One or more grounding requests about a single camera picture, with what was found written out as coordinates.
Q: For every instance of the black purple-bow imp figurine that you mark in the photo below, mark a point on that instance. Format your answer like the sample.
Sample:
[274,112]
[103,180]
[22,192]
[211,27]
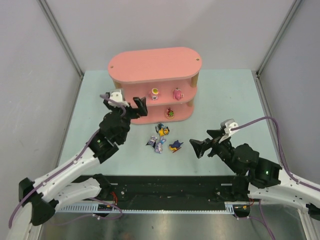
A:
[152,141]

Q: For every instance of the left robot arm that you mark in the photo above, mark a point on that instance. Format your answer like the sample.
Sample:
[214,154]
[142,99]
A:
[56,189]

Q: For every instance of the grey slotted cable duct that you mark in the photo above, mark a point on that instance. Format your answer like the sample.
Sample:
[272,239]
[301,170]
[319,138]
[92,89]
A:
[99,208]

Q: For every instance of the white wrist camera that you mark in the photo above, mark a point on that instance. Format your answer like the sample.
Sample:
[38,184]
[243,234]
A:
[227,127]
[117,96]

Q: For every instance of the pink bear strawberry figurine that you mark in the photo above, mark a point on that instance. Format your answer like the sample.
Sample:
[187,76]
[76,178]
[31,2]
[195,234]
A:
[169,113]

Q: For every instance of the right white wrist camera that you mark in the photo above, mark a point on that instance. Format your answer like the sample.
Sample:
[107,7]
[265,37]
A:
[227,127]

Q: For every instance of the pink three-tier shelf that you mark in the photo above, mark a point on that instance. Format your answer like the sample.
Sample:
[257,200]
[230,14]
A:
[138,71]

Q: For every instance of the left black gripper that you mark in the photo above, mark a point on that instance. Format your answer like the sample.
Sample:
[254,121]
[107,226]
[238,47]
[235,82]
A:
[133,111]

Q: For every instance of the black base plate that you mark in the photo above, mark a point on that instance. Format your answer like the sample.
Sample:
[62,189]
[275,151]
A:
[69,195]

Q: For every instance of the yellow mouse navy-hood figurine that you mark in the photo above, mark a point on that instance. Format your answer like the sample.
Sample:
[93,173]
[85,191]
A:
[175,146]

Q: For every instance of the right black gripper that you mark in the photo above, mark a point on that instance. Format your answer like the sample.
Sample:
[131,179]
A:
[208,144]

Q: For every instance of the yellow mouse dragon-costume figurine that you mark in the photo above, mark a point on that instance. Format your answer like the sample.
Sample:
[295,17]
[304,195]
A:
[162,130]

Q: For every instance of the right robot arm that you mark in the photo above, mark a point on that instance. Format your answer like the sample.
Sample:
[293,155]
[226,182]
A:
[282,182]

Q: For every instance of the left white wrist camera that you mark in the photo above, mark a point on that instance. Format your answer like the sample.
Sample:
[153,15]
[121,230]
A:
[117,96]

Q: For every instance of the purple bunny figurine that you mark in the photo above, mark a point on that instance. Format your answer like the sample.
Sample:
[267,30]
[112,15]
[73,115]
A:
[159,146]

